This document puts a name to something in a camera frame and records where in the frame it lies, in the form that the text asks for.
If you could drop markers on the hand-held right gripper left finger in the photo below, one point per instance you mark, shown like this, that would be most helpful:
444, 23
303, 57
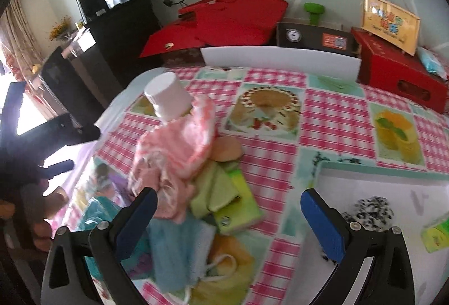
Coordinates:
135, 224

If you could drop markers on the white tray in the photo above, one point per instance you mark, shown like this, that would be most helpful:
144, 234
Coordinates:
403, 193

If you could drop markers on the clear plastic container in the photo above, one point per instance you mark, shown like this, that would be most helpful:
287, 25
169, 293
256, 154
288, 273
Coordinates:
79, 42

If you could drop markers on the large flat red box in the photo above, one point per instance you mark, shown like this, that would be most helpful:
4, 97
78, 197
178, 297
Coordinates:
231, 17

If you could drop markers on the white plastic board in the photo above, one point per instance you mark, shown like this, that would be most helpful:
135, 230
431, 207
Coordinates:
280, 63

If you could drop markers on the yellow flowers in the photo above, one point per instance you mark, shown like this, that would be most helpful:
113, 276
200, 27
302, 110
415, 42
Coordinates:
59, 30

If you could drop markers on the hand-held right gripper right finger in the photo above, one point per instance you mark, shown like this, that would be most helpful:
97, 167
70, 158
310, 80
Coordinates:
321, 221

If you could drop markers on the blue face mask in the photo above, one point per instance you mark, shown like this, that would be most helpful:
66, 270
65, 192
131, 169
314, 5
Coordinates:
179, 249

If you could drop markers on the round brown bun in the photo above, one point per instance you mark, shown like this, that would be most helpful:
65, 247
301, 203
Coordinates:
226, 149

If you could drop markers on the light blue packet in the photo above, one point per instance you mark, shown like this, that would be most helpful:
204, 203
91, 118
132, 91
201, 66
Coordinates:
433, 61

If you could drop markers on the tall black cabinet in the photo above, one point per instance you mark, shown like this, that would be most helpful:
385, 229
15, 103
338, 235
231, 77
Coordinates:
122, 45

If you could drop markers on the low black cabinet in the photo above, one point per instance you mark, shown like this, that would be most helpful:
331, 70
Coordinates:
70, 87

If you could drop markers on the patterned curtain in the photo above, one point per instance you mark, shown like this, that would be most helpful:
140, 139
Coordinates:
17, 38

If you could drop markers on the teal cloth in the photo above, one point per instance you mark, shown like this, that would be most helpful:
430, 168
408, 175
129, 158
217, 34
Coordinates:
98, 210

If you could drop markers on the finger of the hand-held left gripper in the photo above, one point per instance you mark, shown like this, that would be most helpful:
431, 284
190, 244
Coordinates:
14, 108
73, 136

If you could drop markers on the black box with gauge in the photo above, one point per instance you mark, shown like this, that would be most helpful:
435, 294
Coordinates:
308, 38

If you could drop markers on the green dumbbell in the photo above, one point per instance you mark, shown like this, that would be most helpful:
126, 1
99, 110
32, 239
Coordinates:
314, 12

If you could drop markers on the green tissue packet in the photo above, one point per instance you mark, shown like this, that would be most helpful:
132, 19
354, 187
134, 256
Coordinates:
242, 214
436, 236

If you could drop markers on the person's left hand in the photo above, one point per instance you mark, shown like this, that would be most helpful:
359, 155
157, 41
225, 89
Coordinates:
56, 201

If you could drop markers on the black white spotted cloth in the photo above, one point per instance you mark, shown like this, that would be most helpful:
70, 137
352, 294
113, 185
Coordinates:
371, 210

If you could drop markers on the pink checkered printed tablecloth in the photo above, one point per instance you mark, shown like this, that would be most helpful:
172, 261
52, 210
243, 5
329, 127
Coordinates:
326, 115

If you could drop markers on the pink zigzag knit cloth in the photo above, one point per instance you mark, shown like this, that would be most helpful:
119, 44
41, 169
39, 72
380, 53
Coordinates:
200, 136

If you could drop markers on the white cap plastic bottle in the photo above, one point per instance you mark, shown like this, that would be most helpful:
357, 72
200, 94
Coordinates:
165, 91

